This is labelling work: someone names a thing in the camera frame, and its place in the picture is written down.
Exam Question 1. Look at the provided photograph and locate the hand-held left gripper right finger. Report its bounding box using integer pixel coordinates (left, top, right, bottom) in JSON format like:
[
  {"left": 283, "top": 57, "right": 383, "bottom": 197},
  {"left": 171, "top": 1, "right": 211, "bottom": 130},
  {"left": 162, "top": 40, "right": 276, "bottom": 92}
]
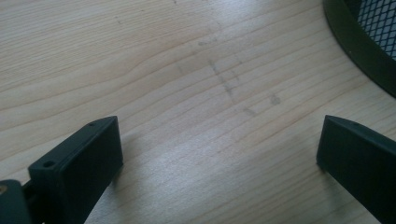
[{"left": 316, "top": 114, "right": 396, "bottom": 224}]

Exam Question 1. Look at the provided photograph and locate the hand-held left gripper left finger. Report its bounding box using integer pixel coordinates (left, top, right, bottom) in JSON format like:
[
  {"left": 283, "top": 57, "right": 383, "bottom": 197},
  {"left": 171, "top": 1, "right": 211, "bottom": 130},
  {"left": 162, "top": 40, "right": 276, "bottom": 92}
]
[{"left": 27, "top": 115, "right": 124, "bottom": 224}]

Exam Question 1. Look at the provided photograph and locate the black mesh trash bin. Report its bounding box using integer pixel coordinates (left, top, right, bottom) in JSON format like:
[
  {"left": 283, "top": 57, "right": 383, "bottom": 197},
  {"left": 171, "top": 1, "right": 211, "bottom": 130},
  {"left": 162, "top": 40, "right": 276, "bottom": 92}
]
[{"left": 322, "top": 0, "right": 396, "bottom": 99}]

